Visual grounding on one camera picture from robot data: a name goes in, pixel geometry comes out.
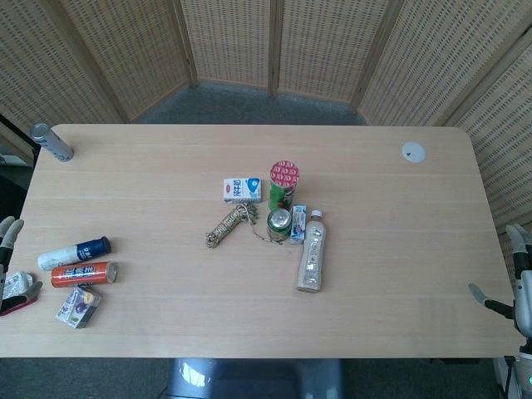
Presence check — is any coiled tan rope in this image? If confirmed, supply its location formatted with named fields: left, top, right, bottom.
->
left=204, top=202, right=288, bottom=250

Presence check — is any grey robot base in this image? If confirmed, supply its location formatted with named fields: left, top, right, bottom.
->
left=165, top=357, right=344, bottom=399

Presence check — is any white blue milk carton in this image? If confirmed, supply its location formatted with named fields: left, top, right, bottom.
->
left=223, top=176, right=264, bottom=204

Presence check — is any purple juice carton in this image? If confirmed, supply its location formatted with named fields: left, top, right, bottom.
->
left=55, top=284, right=103, bottom=330

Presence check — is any green chips tube red lid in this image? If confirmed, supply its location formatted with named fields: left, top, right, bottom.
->
left=267, top=160, right=302, bottom=214

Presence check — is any orange drink can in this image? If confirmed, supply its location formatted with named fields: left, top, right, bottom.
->
left=50, top=260, right=119, bottom=288

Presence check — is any black stand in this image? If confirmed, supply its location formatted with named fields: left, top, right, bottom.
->
left=0, top=112, right=42, bottom=168

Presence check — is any silver grey can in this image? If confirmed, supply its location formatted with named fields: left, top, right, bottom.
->
left=29, top=122, right=76, bottom=162

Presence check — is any green drink can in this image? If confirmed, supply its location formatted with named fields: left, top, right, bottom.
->
left=266, top=209, right=293, bottom=244

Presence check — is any woven bamboo folding screen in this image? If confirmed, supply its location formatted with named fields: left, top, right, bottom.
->
left=0, top=0, right=532, bottom=288

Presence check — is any small white blue drink carton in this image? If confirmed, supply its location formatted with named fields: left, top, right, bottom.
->
left=288, top=204, right=309, bottom=246

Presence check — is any white bottle with blue cap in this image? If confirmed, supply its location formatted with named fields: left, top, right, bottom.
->
left=37, top=236, right=112, bottom=271

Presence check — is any white round cable grommet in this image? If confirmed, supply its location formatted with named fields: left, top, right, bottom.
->
left=401, top=141, right=427, bottom=164

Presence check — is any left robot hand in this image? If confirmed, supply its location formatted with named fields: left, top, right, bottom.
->
left=0, top=216, right=44, bottom=315

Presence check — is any beige milk tea bottle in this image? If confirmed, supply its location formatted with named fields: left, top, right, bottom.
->
left=295, top=209, right=329, bottom=295

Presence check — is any white crumpled packet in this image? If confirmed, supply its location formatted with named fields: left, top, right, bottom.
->
left=2, top=271, right=35, bottom=299

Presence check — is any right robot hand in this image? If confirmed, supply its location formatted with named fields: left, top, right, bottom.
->
left=468, top=223, right=532, bottom=337

